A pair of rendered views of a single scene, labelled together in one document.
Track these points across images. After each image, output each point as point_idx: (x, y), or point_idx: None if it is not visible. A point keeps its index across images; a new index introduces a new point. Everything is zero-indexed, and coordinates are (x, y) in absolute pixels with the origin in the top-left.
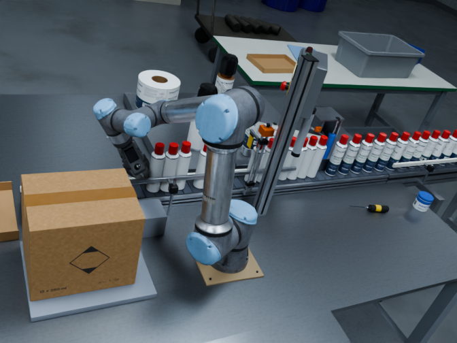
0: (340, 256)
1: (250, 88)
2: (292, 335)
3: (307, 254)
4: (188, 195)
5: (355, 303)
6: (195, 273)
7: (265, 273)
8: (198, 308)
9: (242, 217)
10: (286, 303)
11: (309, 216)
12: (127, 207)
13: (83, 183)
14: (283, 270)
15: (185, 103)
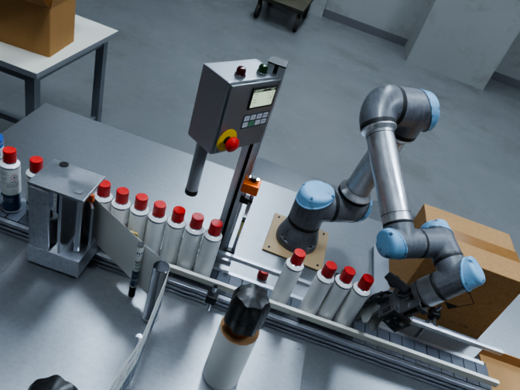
0: (183, 185)
1: (394, 86)
2: (289, 183)
3: (213, 202)
4: (299, 296)
5: (219, 165)
6: (330, 246)
7: (271, 214)
8: (343, 227)
9: (326, 183)
10: (275, 193)
11: None
12: (436, 216)
13: (472, 251)
14: (252, 207)
15: (404, 179)
